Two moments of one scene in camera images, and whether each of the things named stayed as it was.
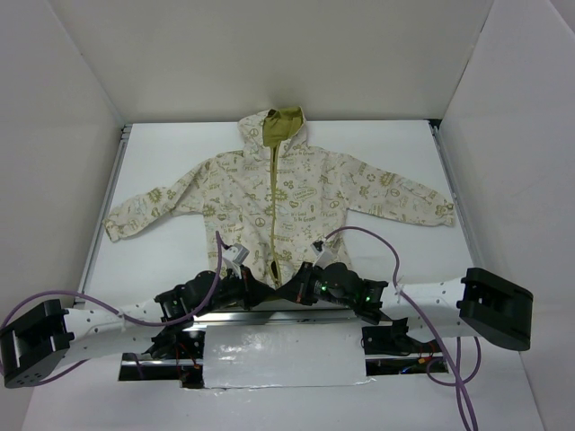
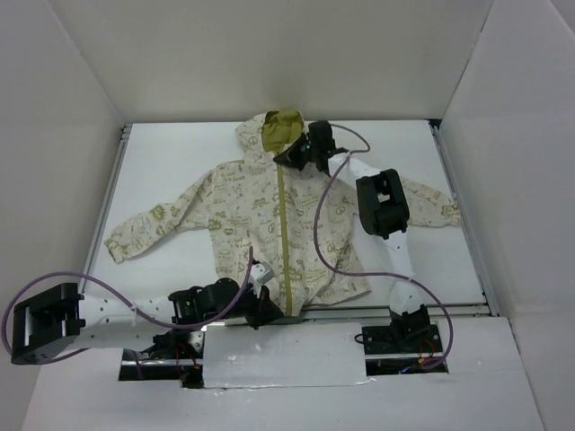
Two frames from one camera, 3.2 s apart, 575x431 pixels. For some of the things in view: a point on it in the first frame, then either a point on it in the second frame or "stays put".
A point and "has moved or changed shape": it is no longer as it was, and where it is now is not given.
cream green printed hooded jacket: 284,202 has moved or changed shape
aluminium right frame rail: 462,207 stays put
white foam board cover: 284,355 stays put
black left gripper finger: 253,292 → 268,311
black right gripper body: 305,282 → 303,150
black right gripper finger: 299,289 → 290,156
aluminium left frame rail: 97,236 stays put
